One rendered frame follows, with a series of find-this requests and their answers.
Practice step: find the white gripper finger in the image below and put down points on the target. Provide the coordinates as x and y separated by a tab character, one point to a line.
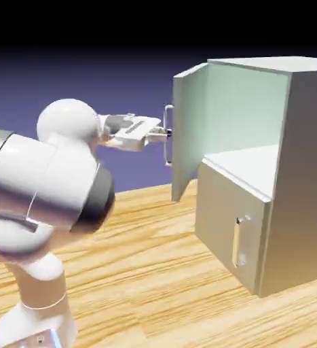
158	135

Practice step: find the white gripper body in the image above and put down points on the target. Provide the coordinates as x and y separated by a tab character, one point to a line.
136	133

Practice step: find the pale grey cabinet door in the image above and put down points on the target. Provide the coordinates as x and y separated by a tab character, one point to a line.
228	225
188	130

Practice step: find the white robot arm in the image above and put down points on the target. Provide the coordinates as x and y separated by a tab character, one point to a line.
49	174

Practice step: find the pale grey closed cabinet door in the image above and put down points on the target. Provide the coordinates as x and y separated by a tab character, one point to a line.
228	225

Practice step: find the pale grey cabinet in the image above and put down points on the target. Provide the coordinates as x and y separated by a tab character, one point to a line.
291	174

